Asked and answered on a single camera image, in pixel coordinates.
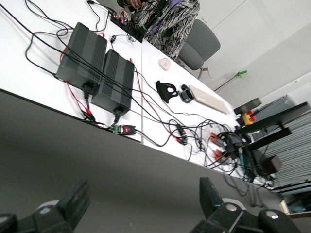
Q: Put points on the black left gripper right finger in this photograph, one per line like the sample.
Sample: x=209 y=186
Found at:
x=218 y=216

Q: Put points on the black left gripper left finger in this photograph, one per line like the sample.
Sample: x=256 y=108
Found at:
x=60 y=216

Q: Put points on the dark grey table cloth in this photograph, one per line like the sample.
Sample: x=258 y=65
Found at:
x=73 y=157

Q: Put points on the orange connector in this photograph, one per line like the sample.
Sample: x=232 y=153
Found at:
x=219 y=155
x=215 y=137

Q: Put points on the brown box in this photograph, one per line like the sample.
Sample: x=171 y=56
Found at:
x=272 y=165

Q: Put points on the stack of grey panels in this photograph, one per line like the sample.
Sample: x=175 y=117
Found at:
x=296 y=150

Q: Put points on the yellow emergency stop button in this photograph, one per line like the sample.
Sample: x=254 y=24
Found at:
x=247 y=118

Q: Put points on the black shelf stand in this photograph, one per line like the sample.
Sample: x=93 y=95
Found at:
x=267 y=121

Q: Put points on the green serial adapter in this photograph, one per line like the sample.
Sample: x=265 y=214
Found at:
x=124 y=129

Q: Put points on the grey cylinder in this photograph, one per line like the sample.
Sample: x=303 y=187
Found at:
x=247 y=105

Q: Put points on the beige keyboard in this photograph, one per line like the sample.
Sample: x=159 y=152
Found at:
x=209 y=98

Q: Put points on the black cylinder part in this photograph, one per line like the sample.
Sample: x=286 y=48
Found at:
x=186 y=95

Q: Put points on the black curved plastic part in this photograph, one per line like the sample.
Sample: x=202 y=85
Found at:
x=165 y=93

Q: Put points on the green-tipped pole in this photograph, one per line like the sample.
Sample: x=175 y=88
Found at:
x=241 y=73

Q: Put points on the small black power supply box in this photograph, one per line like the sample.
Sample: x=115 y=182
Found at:
x=116 y=82

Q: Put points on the white desk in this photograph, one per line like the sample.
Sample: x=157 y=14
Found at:
x=150 y=72
x=36 y=72

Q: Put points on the small beige device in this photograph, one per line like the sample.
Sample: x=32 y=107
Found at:
x=164 y=64

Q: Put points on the large black power supply box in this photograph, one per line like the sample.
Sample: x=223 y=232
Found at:
x=80 y=55

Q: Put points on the grey office chair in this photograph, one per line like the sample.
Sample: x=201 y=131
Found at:
x=199 y=46

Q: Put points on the person in patterned shirt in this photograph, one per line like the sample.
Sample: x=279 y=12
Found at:
x=170 y=29

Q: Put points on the black circuit board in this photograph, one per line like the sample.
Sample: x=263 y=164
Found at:
x=126 y=23

